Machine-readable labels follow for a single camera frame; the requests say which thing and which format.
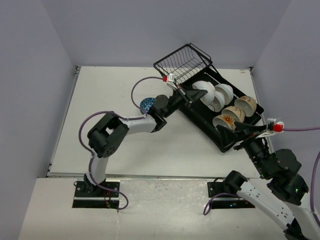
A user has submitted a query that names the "light blue ribbed bowl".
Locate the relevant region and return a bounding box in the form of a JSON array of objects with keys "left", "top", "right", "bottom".
[
  {"left": 214, "top": 83, "right": 234, "bottom": 105},
  {"left": 207, "top": 91, "right": 225, "bottom": 113},
  {"left": 192, "top": 80, "right": 216, "bottom": 106}
]

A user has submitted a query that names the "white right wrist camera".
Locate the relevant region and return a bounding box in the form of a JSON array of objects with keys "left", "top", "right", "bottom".
[{"left": 258, "top": 118, "right": 285, "bottom": 138}]

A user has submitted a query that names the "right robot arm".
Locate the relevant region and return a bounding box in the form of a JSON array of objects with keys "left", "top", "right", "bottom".
[{"left": 217, "top": 120, "right": 320, "bottom": 240}]

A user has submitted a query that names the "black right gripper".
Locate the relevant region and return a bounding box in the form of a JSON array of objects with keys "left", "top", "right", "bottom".
[{"left": 215, "top": 120, "right": 270, "bottom": 177}]

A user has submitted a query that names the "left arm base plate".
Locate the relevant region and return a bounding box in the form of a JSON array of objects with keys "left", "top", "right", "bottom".
[{"left": 72, "top": 180, "right": 120, "bottom": 209}]

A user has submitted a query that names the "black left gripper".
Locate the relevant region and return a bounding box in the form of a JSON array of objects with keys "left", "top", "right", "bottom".
[{"left": 162, "top": 83, "right": 207, "bottom": 118}]

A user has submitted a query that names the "light blue ribbed bowl back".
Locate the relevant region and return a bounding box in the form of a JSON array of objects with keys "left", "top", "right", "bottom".
[{"left": 214, "top": 83, "right": 234, "bottom": 105}]

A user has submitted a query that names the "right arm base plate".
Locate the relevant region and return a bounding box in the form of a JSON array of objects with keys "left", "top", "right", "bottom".
[{"left": 207, "top": 177, "right": 255, "bottom": 210}]

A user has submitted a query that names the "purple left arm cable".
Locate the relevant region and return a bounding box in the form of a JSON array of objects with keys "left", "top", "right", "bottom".
[{"left": 78, "top": 76, "right": 173, "bottom": 210}]

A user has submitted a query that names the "black wire dish rack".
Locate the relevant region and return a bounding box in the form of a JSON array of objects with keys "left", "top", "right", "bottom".
[{"left": 153, "top": 42, "right": 265, "bottom": 153}]

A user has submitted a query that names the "beige floral bowl back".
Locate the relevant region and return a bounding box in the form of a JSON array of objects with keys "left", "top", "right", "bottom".
[{"left": 234, "top": 95, "right": 257, "bottom": 117}]

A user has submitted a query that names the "beige leaf pattern bowl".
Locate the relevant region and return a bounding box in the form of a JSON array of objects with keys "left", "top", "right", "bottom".
[{"left": 221, "top": 105, "right": 246, "bottom": 123}]

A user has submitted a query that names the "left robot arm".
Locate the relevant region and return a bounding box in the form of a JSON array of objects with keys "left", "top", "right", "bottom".
[{"left": 84, "top": 88, "right": 208, "bottom": 197}]

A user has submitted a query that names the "light blue ribbed bowl front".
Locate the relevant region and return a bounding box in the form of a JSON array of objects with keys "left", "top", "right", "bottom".
[{"left": 192, "top": 80, "right": 216, "bottom": 106}]

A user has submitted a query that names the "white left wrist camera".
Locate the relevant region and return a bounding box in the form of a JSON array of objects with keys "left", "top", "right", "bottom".
[{"left": 162, "top": 73, "right": 181, "bottom": 91}]

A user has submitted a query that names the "light blue ribbed bowl middle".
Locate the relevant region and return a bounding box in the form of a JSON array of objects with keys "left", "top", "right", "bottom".
[{"left": 207, "top": 91, "right": 225, "bottom": 113}]

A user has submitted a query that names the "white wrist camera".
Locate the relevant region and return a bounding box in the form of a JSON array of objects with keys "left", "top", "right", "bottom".
[
  {"left": 258, "top": 118, "right": 285, "bottom": 138},
  {"left": 162, "top": 73, "right": 181, "bottom": 91}
]

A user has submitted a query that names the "red patterned white bowl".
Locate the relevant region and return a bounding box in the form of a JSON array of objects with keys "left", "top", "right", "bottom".
[{"left": 139, "top": 97, "right": 156, "bottom": 114}]

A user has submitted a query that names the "orange flower beige bowl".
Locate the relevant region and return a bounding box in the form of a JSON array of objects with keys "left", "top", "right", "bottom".
[{"left": 212, "top": 114, "right": 236, "bottom": 130}]

